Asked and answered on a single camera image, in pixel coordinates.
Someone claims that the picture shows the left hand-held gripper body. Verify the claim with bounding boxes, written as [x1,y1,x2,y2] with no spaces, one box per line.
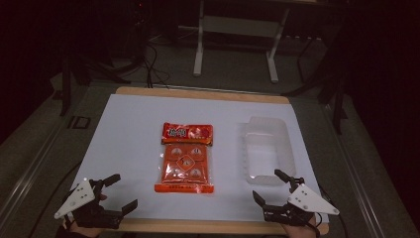
[53,178,124,230]

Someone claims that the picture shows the white table sheet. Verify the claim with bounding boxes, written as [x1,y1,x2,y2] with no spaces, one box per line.
[69,93,330,224]

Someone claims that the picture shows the person's left hand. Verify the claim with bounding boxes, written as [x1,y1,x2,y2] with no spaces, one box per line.
[61,193,109,238]

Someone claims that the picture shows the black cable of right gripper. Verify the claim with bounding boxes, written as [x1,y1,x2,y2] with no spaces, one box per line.
[308,192,350,238]

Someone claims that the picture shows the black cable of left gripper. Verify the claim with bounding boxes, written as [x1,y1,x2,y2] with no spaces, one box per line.
[32,161,83,238]

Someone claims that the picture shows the white metal frame table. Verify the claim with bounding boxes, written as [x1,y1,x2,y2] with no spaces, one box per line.
[192,0,292,84]

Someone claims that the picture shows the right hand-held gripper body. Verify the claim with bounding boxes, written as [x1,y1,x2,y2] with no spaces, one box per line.
[262,182,341,228]

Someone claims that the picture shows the orange-red food packet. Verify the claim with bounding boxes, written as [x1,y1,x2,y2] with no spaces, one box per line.
[154,121,215,194]

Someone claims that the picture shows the metal floor rail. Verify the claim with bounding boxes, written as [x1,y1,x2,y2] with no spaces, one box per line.
[320,98,388,238]
[0,122,68,221]

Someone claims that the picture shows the black metal stand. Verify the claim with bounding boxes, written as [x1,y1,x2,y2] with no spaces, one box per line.
[282,33,352,136]
[58,49,133,117]

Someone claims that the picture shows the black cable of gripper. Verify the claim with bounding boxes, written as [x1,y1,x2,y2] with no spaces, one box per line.
[32,161,83,238]
[308,192,350,238]

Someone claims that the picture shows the person's right hand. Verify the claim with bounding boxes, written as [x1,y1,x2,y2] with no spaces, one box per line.
[281,223,321,238]

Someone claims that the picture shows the dark floor socket plate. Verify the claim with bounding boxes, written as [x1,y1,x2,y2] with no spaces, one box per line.
[66,115,92,130]

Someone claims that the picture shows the clear plastic container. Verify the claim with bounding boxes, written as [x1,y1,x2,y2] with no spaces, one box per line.
[239,115,297,186]

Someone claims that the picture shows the black floor cables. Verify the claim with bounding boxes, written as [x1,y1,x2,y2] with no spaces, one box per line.
[141,42,173,89]

